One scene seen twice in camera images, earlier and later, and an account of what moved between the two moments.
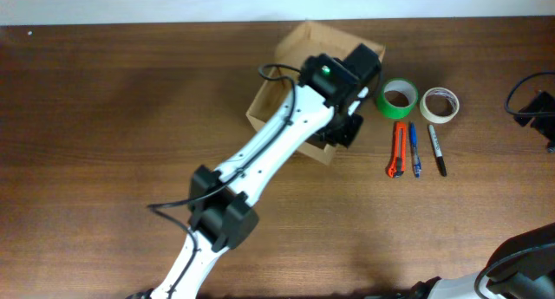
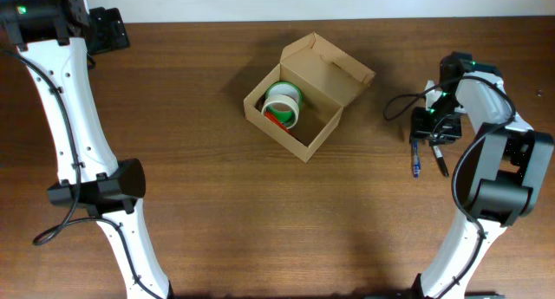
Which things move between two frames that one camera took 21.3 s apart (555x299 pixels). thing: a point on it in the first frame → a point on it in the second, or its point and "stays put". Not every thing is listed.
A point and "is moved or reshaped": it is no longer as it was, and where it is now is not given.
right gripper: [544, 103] → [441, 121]
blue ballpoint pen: [417, 165] stays put
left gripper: [349, 135] → [114, 32]
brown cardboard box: [284, 68] is moved or reshaped
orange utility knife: [399, 164] → [274, 119]
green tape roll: [397, 97] → [284, 87]
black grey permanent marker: [438, 150] stays put
